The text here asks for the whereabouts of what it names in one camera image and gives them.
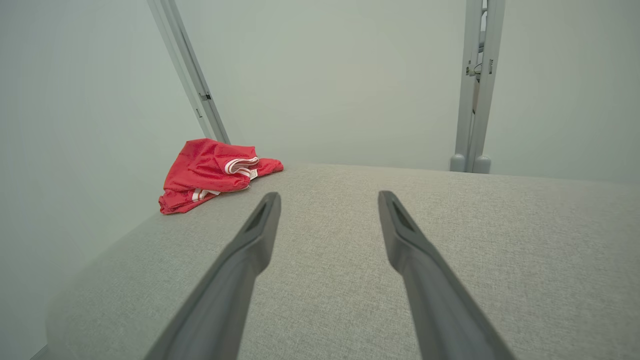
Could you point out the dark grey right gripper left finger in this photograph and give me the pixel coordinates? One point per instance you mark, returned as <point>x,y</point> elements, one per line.
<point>225,300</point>

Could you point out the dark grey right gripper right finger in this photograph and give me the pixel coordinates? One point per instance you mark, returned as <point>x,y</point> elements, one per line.
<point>440,310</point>

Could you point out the red shirt with white sleeves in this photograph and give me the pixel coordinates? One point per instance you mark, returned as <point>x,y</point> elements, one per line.
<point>205,170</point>

